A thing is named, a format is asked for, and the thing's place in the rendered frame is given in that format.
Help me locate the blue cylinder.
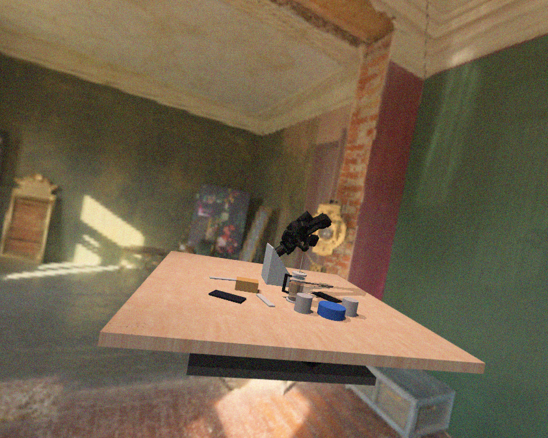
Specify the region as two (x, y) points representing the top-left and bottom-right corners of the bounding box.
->
(317, 301), (346, 321)

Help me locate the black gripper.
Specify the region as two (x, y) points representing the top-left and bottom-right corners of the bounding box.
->
(281, 225), (319, 250)

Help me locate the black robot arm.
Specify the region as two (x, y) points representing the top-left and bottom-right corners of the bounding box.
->
(275, 211), (332, 257)

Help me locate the grey cylinder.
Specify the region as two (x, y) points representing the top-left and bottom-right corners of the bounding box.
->
(342, 297), (359, 317)
(294, 292), (313, 314)

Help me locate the orange-brown rectangular block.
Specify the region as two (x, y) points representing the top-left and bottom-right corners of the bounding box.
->
(235, 277), (259, 293)

